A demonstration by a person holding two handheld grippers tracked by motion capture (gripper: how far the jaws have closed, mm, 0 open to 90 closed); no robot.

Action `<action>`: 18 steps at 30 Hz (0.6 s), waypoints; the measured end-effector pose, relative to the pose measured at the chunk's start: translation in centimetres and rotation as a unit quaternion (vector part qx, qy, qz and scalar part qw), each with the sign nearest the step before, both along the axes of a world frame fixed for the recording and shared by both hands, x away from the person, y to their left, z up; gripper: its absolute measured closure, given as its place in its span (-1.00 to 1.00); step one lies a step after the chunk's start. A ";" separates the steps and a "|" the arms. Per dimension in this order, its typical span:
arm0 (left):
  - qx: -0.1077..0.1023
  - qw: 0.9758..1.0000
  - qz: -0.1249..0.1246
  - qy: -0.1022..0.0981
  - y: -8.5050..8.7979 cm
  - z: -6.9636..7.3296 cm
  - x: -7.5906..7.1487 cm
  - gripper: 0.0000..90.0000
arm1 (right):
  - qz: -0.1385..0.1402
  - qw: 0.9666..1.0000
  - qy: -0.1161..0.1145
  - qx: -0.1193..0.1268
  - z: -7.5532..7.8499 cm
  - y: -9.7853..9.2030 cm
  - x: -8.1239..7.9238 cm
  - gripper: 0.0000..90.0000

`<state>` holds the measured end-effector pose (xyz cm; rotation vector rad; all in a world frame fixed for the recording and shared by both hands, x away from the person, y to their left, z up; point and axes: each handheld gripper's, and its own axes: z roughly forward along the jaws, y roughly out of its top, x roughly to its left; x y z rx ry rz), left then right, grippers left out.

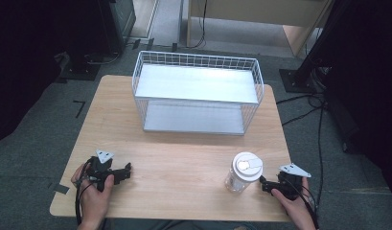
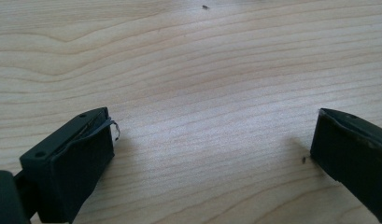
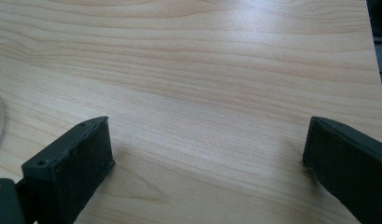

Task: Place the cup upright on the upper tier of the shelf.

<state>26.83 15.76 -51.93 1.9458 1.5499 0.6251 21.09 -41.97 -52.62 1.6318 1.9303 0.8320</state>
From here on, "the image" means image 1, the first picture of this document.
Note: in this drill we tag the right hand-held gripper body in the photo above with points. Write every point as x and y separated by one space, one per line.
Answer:
291 182

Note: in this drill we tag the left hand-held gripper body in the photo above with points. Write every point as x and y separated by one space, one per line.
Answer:
101 169

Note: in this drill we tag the clear cup with white lid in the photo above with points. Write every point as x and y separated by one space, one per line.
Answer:
247 166

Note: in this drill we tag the person's right hand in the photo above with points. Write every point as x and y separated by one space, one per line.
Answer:
294 207

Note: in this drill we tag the person's left hand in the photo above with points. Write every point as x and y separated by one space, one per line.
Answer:
94 201

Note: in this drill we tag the black floor tape strip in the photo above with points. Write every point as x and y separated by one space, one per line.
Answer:
62 188

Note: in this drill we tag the black angled floor tape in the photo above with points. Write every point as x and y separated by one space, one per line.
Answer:
80 107

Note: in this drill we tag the black metal stand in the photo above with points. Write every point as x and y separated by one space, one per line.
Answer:
307 70

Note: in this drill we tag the black cabinet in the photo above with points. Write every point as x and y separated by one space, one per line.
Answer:
120 22

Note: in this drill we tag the light wooden desk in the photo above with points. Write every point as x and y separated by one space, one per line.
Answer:
260 12

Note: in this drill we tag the black stand base plate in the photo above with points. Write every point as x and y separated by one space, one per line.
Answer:
78 68

